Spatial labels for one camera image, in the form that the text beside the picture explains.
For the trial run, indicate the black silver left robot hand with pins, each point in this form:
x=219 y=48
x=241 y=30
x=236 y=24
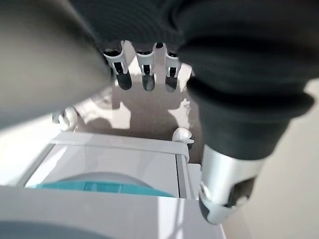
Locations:
x=236 y=49

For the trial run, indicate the white cart caster wheel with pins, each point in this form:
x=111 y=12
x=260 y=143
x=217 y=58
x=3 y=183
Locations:
x=69 y=117
x=182 y=134

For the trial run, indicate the white medical cart blue drawers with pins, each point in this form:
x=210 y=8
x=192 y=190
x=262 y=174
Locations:
x=112 y=161

